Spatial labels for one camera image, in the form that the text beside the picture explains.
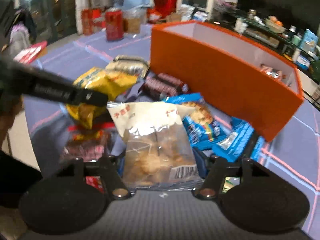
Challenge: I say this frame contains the pink snack packet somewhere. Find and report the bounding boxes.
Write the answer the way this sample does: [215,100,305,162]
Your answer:
[260,64,284,80]

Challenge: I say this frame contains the yellow chip bag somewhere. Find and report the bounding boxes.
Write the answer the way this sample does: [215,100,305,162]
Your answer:
[66,67,139,130]

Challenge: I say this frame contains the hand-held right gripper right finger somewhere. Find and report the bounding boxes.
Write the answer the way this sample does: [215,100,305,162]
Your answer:
[191,147,270,202]

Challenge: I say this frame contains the dark red snack packet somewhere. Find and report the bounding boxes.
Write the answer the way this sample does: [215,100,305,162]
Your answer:
[60,122,113,163]

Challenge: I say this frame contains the clear cookie bag white top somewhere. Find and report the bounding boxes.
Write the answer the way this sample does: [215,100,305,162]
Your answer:
[107,101,203,189]

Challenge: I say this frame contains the beige black-striped snack packet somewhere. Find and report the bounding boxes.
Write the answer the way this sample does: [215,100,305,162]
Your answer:
[105,55,150,78]

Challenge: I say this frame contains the dark brown snack packet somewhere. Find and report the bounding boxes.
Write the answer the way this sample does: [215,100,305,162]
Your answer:
[139,72,189,100]

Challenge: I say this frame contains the blue cookie-print snack packet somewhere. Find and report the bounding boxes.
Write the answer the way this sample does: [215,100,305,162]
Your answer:
[162,93,227,150]

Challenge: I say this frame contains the blue white package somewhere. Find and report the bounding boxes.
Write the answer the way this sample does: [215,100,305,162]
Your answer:
[194,11,208,22]

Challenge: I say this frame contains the red white cartons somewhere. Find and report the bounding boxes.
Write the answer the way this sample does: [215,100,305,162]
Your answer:
[81,8,107,35]

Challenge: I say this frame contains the flat red white carton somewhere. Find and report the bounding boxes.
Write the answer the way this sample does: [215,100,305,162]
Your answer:
[14,41,48,64]

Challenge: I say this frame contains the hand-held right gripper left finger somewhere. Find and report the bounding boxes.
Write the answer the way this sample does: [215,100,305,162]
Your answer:
[54,155,132,200]

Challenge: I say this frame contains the blue plaid tablecloth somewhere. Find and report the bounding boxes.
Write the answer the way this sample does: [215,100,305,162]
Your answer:
[22,24,320,238]

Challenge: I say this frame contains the round cookie packet red edge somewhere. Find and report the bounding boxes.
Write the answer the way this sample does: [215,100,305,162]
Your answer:
[86,176,103,193]

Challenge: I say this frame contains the person's dark clothing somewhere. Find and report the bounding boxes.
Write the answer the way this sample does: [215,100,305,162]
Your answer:
[0,150,43,207]

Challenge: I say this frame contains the pink grey jacket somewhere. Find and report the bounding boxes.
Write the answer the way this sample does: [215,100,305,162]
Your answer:
[10,10,38,58]

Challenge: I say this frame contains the red storage box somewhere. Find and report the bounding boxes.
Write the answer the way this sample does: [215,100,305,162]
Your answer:
[153,0,178,14]

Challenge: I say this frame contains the orange cardboard box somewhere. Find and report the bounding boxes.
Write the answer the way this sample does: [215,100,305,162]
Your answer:
[150,20,304,142]

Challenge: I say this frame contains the red drink can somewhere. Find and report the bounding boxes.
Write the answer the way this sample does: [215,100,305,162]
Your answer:
[104,8,125,42]

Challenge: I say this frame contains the blue white carton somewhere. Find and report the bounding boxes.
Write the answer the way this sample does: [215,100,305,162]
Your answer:
[299,29,319,55]

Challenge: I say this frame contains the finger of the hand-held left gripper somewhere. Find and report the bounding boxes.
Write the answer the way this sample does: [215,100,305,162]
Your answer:
[74,86,108,107]

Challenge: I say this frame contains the fruit bowl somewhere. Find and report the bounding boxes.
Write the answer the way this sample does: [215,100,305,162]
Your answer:
[265,16,285,33]

